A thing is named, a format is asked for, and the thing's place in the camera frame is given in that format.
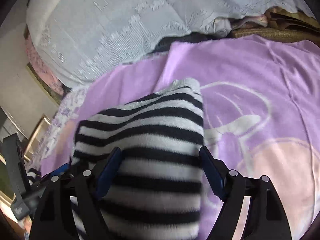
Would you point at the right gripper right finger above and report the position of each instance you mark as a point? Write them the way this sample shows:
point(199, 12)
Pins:
point(266, 218)

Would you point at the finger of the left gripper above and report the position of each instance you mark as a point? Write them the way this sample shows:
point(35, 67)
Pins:
point(59, 171)

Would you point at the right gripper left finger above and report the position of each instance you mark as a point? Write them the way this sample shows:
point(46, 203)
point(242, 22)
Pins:
point(54, 218)

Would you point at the black white striped sweater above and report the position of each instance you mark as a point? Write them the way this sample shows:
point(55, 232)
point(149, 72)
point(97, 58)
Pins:
point(156, 193)

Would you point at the dark navy striped garment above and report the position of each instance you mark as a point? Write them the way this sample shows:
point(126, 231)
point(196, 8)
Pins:
point(33, 176)

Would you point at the floral lavender bedsheet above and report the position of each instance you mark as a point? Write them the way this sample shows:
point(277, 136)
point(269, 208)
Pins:
point(49, 154)

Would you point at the wooden framed furniture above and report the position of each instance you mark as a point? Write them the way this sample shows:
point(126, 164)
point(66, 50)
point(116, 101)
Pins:
point(28, 146)

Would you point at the pink floral pillow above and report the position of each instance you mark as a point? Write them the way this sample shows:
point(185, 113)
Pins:
point(47, 79)

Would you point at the purple fleece blanket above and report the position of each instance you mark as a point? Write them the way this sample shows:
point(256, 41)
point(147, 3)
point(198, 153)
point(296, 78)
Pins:
point(260, 104)

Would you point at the white lace cover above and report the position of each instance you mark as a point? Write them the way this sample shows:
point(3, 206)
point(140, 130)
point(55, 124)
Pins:
point(80, 40)

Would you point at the brown woven mat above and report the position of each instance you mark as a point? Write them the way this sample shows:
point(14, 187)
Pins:
point(277, 24)

